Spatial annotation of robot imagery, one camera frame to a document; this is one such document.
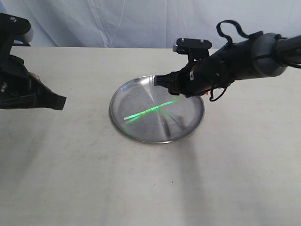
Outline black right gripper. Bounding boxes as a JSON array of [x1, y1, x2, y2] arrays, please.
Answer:
[[154, 53, 235, 97]]

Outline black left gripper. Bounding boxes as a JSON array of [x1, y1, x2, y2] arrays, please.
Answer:
[[0, 54, 67, 111]]

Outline thin green straw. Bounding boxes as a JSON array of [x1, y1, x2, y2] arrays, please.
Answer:
[[123, 98, 183, 120]]

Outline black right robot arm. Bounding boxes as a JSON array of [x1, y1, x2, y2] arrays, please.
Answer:
[[154, 33, 301, 97]]

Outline round stainless steel plate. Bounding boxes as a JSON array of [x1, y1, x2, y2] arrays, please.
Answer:
[[109, 75, 205, 144]]

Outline white backdrop sheet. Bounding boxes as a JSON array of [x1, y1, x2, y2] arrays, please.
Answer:
[[0, 0, 301, 48]]

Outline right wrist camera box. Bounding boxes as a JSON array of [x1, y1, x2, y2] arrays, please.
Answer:
[[173, 38, 212, 63]]

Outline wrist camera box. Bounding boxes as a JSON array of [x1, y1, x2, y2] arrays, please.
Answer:
[[173, 38, 212, 63], [0, 13, 33, 46]]

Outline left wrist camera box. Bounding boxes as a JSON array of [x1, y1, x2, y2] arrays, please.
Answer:
[[0, 13, 33, 46]]

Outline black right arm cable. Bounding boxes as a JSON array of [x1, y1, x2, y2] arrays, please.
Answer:
[[208, 20, 264, 102]]

